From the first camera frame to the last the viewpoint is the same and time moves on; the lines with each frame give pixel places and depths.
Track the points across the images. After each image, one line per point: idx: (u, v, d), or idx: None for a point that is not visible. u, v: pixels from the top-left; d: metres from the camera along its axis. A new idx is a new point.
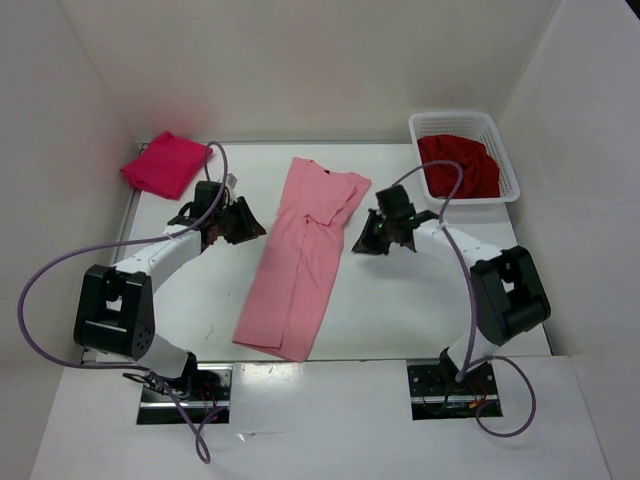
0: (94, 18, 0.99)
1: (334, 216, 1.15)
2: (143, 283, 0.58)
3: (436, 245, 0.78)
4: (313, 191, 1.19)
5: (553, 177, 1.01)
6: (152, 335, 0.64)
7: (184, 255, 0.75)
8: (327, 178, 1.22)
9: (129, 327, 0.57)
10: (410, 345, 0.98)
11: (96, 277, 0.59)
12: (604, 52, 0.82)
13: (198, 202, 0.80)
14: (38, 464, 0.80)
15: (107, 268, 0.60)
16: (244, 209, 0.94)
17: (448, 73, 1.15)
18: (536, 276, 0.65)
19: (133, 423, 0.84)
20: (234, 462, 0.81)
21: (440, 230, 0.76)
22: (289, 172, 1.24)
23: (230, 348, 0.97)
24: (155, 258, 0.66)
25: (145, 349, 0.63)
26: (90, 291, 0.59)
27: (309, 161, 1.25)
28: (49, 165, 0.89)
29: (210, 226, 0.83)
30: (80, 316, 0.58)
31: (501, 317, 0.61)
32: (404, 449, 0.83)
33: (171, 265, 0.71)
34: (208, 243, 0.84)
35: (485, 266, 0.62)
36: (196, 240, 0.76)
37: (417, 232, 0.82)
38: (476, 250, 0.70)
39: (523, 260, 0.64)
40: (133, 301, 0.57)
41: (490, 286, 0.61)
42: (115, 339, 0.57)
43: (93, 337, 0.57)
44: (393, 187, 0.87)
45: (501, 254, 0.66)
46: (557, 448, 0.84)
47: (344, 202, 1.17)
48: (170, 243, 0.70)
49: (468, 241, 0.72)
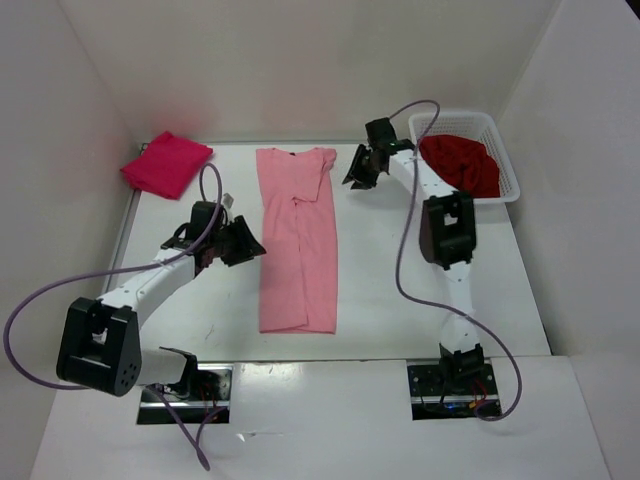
0: (93, 19, 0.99)
1: (318, 192, 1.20)
2: (128, 320, 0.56)
3: (405, 176, 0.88)
4: (288, 176, 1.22)
5: (553, 177, 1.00)
6: (138, 370, 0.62)
7: (176, 281, 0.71)
8: (292, 162, 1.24)
9: (113, 365, 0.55)
10: (410, 346, 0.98)
11: (81, 311, 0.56)
12: (604, 53, 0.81)
13: (195, 223, 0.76)
14: (39, 464, 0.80)
15: (93, 301, 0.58)
16: (241, 229, 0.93)
17: (448, 73, 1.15)
18: (473, 216, 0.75)
19: (133, 423, 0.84)
20: (234, 462, 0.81)
21: (412, 163, 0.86)
22: (256, 164, 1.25)
23: (229, 348, 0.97)
24: (144, 289, 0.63)
25: (130, 383, 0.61)
26: (73, 324, 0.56)
27: (271, 149, 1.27)
28: (49, 166, 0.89)
29: (206, 248, 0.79)
30: (64, 350, 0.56)
31: (436, 241, 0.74)
32: (404, 449, 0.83)
33: (162, 291, 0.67)
34: (202, 266, 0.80)
35: (435, 205, 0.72)
36: (190, 264, 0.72)
37: (392, 156, 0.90)
38: (435, 188, 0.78)
39: (468, 201, 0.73)
40: (117, 338, 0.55)
41: (433, 220, 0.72)
42: (99, 377, 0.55)
43: (76, 373, 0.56)
44: (381, 119, 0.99)
45: (451, 194, 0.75)
46: (557, 449, 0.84)
47: (319, 175, 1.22)
48: (161, 270, 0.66)
49: (430, 178, 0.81)
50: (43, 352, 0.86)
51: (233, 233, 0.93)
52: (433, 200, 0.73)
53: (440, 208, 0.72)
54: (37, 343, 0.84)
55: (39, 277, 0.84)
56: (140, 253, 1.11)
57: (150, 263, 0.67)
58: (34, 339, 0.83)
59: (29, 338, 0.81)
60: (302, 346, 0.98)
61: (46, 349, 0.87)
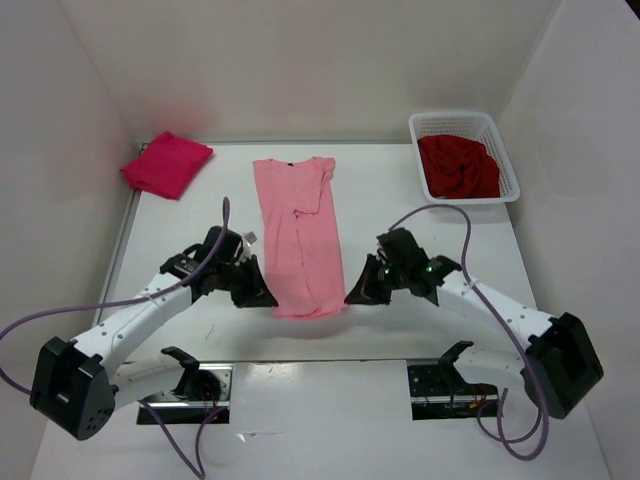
0: (92, 19, 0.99)
1: (319, 201, 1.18)
2: (94, 376, 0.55)
3: (465, 306, 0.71)
4: (287, 187, 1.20)
5: (553, 177, 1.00)
6: (109, 411, 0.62)
7: (168, 311, 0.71)
8: (292, 168, 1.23)
9: (76, 415, 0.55)
10: (413, 346, 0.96)
11: (51, 354, 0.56)
12: (604, 53, 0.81)
13: (206, 244, 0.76)
14: (39, 463, 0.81)
15: (66, 345, 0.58)
16: (255, 268, 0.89)
17: (448, 73, 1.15)
18: (589, 343, 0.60)
19: (134, 422, 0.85)
20: (234, 462, 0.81)
21: (471, 289, 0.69)
22: (255, 178, 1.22)
23: (230, 348, 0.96)
24: (122, 333, 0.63)
25: (100, 423, 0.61)
26: (44, 365, 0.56)
27: (269, 160, 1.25)
28: (49, 166, 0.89)
29: (211, 275, 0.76)
30: (35, 388, 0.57)
31: (566, 400, 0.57)
32: (404, 449, 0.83)
33: (148, 328, 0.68)
34: (202, 292, 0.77)
35: (541, 347, 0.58)
36: (185, 294, 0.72)
37: (439, 287, 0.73)
38: (520, 320, 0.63)
39: (575, 328, 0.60)
40: (82, 393, 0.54)
41: (550, 370, 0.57)
42: (62, 423, 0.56)
43: (44, 412, 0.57)
44: (398, 231, 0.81)
45: (550, 325, 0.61)
46: (556, 449, 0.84)
47: (319, 186, 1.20)
48: (149, 306, 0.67)
49: (513, 309, 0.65)
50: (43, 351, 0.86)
51: (249, 270, 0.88)
52: (535, 346, 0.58)
53: (546, 348, 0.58)
54: (37, 342, 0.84)
55: (39, 277, 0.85)
56: (139, 253, 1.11)
57: (138, 296, 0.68)
58: (34, 339, 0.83)
59: (30, 338, 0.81)
60: None
61: None
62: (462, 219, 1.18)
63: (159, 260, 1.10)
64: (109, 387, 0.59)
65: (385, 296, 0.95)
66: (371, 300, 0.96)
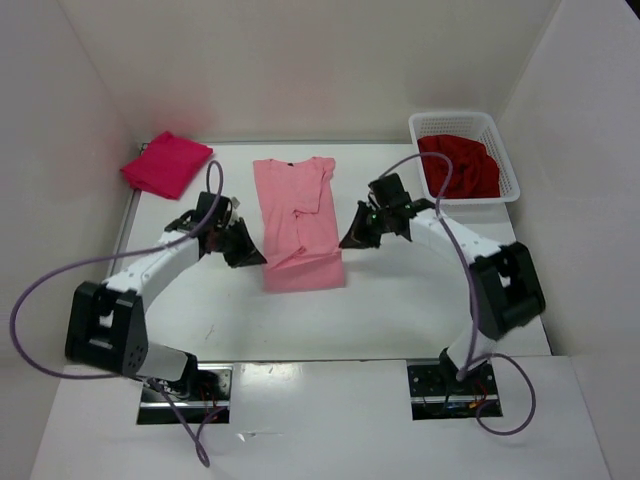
0: (93, 19, 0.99)
1: (319, 200, 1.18)
2: (133, 303, 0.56)
3: (432, 239, 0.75)
4: (288, 188, 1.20)
5: (553, 177, 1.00)
6: (146, 351, 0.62)
7: (180, 262, 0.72)
8: (293, 169, 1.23)
9: (119, 347, 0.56)
10: (409, 347, 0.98)
11: (86, 295, 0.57)
12: (604, 53, 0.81)
13: (200, 208, 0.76)
14: (39, 464, 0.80)
15: (97, 285, 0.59)
16: (243, 229, 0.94)
17: (448, 73, 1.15)
18: (534, 273, 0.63)
19: (133, 422, 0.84)
20: (234, 462, 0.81)
21: (437, 222, 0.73)
22: (256, 178, 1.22)
23: (230, 348, 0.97)
24: (148, 272, 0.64)
25: (139, 362, 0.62)
26: (81, 307, 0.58)
27: (269, 160, 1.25)
28: (49, 165, 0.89)
29: (211, 233, 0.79)
30: (72, 334, 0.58)
31: (500, 313, 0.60)
32: (404, 449, 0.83)
33: (166, 275, 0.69)
34: (204, 250, 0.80)
35: (486, 262, 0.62)
36: (194, 246, 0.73)
37: (410, 221, 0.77)
38: (474, 245, 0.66)
39: (521, 255, 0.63)
40: (124, 320, 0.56)
41: (491, 284, 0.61)
42: (106, 358, 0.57)
43: (84, 354, 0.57)
44: (388, 175, 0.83)
45: (499, 250, 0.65)
46: (557, 449, 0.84)
47: (320, 186, 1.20)
48: (165, 254, 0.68)
49: (469, 237, 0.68)
50: (43, 351, 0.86)
51: (238, 232, 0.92)
52: (482, 260, 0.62)
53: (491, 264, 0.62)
54: (37, 342, 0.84)
55: (39, 277, 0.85)
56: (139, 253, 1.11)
57: (153, 246, 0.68)
58: (34, 339, 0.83)
59: (30, 338, 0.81)
60: (302, 346, 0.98)
61: (46, 349, 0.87)
62: (462, 220, 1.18)
63: None
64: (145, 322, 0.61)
65: (375, 240, 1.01)
66: (362, 244, 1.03)
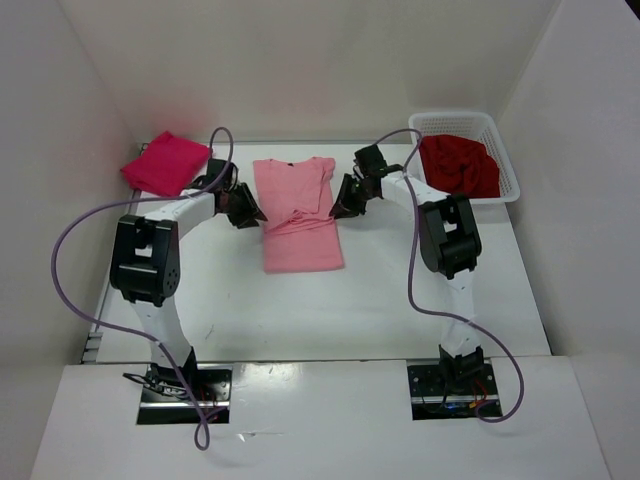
0: (92, 19, 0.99)
1: (320, 200, 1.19)
2: (171, 228, 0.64)
3: (399, 194, 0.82)
4: (287, 188, 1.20)
5: (552, 177, 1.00)
6: (178, 278, 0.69)
7: (199, 214, 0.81)
8: (293, 169, 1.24)
9: (160, 268, 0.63)
10: (409, 347, 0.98)
11: (128, 225, 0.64)
12: (604, 53, 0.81)
13: (209, 172, 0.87)
14: (39, 464, 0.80)
15: (137, 218, 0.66)
16: (246, 192, 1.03)
17: (448, 73, 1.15)
18: (474, 219, 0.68)
19: (134, 423, 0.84)
20: (234, 463, 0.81)
21: (403, 179, 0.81)
22: (255, 177, 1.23)
23: (230, 348, 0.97)
24: (179, 211, 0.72)
25: (173, 288, 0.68)
26: (123, 236, 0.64)
27: (269, 160, 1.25)
28: (48, 166, 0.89)
29: (222, 193, 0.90)
30: (115, 261, 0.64)
31: (439, 249, 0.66)
32: (404, 449, 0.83)
33: (190, 221, 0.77)
34: (218, 209, 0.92)
35: (428, 204, 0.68)
36: (211, 201, 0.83)
37: (383, 179, 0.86)
38: (428, 194, 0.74)
39: (464, 202, 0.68)
40: (162, 244, 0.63)
41: (431, 222, 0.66)
42: (147, 280, 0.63)
43: (127, 278, 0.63)
44: (369, 145, 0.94)
45: (446, 197, 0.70)
46: (556, 450, 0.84)
47: (319, 186, 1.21)
48: (189, 201, 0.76)
49: (423, 188, 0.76)
50: (45, 351, 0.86)
51: (243, 196, 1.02)
52: (426, 203, 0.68)
53: (434, 208, 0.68)
54: (38, 342, 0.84)
55: (39, 277, 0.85)
56: None
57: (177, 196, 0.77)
58: (34, 339, 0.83)
59: (30, 337, 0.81)
60: (302, 346, 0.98)
61: (47, 349, 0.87)
62: None
63: None
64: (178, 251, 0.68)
65: (360, 206, 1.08)
66: (348, 211, 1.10)
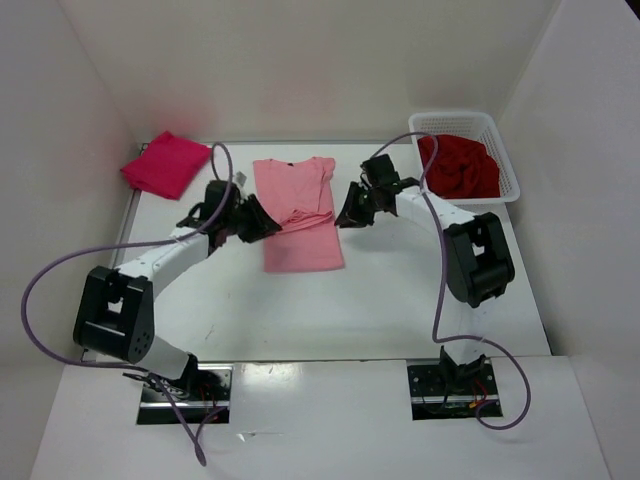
0: (93, 20, 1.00)
1: (320, 200, 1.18)
2: (144, 289, 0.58)
3: (416, 212, 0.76)
4: (288, 188, 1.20)
5: (553, 177, 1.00)
6: (152, 337, 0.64)
7: (190, 256, 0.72)
8: (293, 169, 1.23)
9: (127, 332, 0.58)
10: (409, 347, 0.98)
11: (98, 278, 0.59)
12: (604, 54, 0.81)
13: (207, 201, 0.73)
14: (39, 464, 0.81)
15: (110, 270, 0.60)
16: (255, 206, 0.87)
17: (448, 73, 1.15)
18: (504, 241, 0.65)
19: (134, 422, 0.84)
20: (234, 463, 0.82)
21: (421, 196, 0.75)
22: (255, 177, 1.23)
23: (230, 348, 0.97)
24: (159, 262, 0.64)
25: (144, 349, 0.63)
26: (92, 290, 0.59)
27: (269, 160, 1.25)
28: (48, 166, 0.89)
29: (220, 229, 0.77)
30: (81, 316, 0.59)
31: (470, 277, 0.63)
32: (404, 449, 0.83)
33: (176, 267, 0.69)
34: (215, 245, 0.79)
35: (457, 228, 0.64)
36: (203, 242, 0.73)
37: (396, 196, 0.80)
38: (452, 214, 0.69)
39: (494, 225, 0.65)
40: (134, 305, 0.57)
41: (461, 249, 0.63)
42: (113, 343, 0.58)
43: (92, 338, 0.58)
44: (378, 156, 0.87)
45: (473, 219, 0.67)
46: (556, 449, 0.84)
47: (320, 186, 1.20)
48: (176, 247, 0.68)
49: (446, 208, 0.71)
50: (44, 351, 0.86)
51: (250, 214, 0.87)
52: (455, 227, 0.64)
53: (463, 232, 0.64)
54: (37, 342, 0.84)
55: (39, 278, 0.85)
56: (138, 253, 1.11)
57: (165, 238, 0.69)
58: (34, 339, 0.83)
59: (30, 337, 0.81)
60: (302, 345, 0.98)
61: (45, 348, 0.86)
62: None
63: None
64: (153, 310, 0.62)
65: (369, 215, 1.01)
66: (356, 222, 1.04)
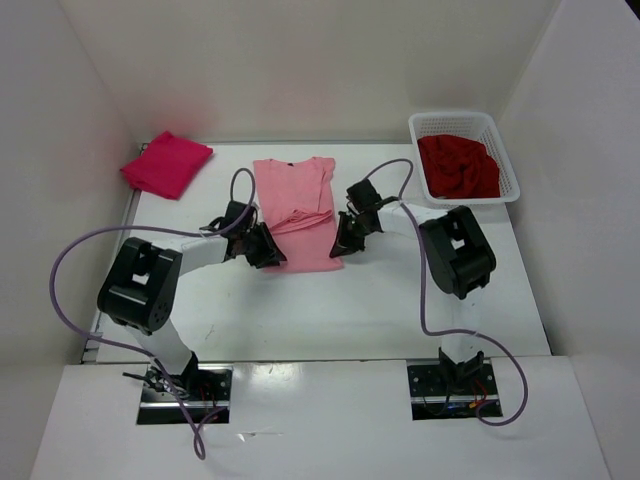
0: (93, 20, 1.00)
1: (320, 199, 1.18)
2: (173, 260, 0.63)
3: (397, 221, 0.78)
4: (288, 188, 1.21)
5: (553, 177, 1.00)
6: (166, 317, 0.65)
7: (208, 257, 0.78)
8: (293, 169, 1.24)
9: (150, 299, 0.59)
10: (409, 347, 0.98)
11: (132, 248, 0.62)
12: (603, 54, 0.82)
13: (228, 216, 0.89)
14: (39, 464, 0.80)
15: (143, 243, 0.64)
16: (265, 231, 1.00)
17: (448, 73, 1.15)
18: (481, 230, 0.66)
19: (133, 423, 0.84)
20: (234, 463, 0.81)
21: (399, 206, 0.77)
22: (255, 177, 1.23)
23: (230, 348, 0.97)
24: (187, 244, 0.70)
25: (157, 328, 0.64)
26: (123, 258, 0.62)
27: (269, 160, 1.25)
28: (48, 166, 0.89)
29: (236, 241, 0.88)
30: (106, 283, 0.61)
31: (452, 267, 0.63)
32: (404, 449, 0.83)
33: (195, 259, 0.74)
34: (231, 256, 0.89)
35: (429, 223, 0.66)
36: (223, 245, 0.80)
37: (380, 212, 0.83)
38: (428, 214, 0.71)
39: (466, 216, 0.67)
40: (162, 274, 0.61)
41: (435, 242, 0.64)
42: (134, 309, 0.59)
43: (114, 303, 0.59)
44: (363, 182, 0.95)
45: (447, 215, 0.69)
46: (556, 449, 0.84)
47: (320, 186, 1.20)
48: (201, 238, 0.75)
49: (421, 211, 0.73)
50: (44, 351, 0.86)
51: (261, 236, 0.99)
52: (427, 222, 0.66)
53: (436, 226, 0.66)
54: (37, 342, 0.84)
55: (39, 277, 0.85)
56: None
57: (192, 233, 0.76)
58: (34, 340, 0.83)
59: (30, 336, 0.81)
60: (302, 345, 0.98)
61: (45, 348, 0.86)
62: None
63: None
64: (174, 286, 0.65)
65: (358, 243, 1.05)
66: (347, 249, 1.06)
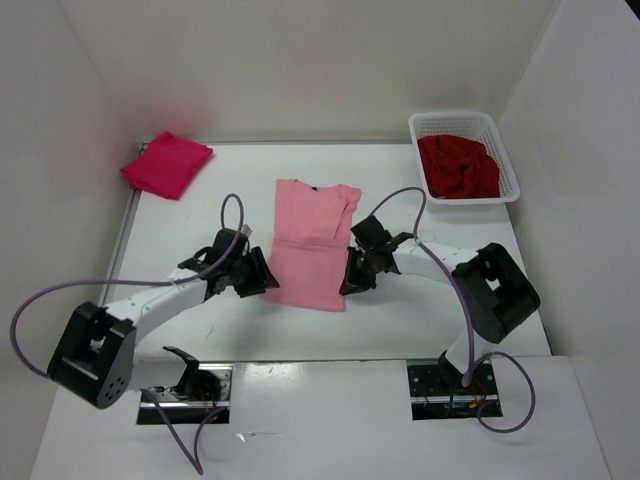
0: (93, 20, 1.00)
1: (335, 234, 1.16)
2: (125, 335, 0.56)
3: (416, 262, 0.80)
4: (308, 215, 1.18)
5: (553, 177, 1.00)
6: (125, 380, 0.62)
7: (182, 302, 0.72)
8: (317, 194, 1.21)
9: (100, 377, 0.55)
10: (409, 347, 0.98)
11: (83, 316, 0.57)
12: (603, 54, 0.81)
13: (214, 248, 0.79)
14: (39, 463, 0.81)
15: (97, 308, 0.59)
16: (258, 259, 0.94)
17: (448, 73, 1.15)
18: (517, 267, 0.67)
19: (134, 422, 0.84)
20: (234, 462, 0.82)
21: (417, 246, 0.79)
22: (275, 194, 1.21)
23: (230, 348, 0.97)
24: (150, 305, 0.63)
25: (114, 395, 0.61)
26: (75, 325, 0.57)
27: (294, 181, 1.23)
28: (48, 166, 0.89)
29: (221, 276, 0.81)
30: (58, 351, 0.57)
31: (498, 317, 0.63)
32: (403, 449, 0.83)
33: (166, 311, 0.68)
34: (213, 290, 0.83)
35: (465, 268, 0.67)
36: (201, 286, 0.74)
37: (395, 253, 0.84)
38: (454, 255, 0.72)
39: (500, 255, 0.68)
40: (113, 349, 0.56)
41: (475, 289, 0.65)
42: (83, 385, 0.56)
43: (63, 375, 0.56)
44: (367, 219, 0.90)
45: (478, 254, 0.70)
46: (555, 449, 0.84)
47: (338, 217, 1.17)
48: (171, 290, 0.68)
49: (446, 250, 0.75)
50: (44, 350, 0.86)
51: (251, 264, 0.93)
52: (463, 267, 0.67)
53: (471, 271, 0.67)
54: (37, 341, 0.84)
55: (39, 277, 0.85)
56: (138, 253, 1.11)
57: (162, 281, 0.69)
58: (33, 340, 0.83)
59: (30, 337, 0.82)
60: (302, 346, 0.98)
61: (45, 348, 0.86)
62: (461, 219, 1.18)
63: (158, 260, 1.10)
64: (131, 354, 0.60)
65: (370, 281, 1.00)
66: (357, 287, 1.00)
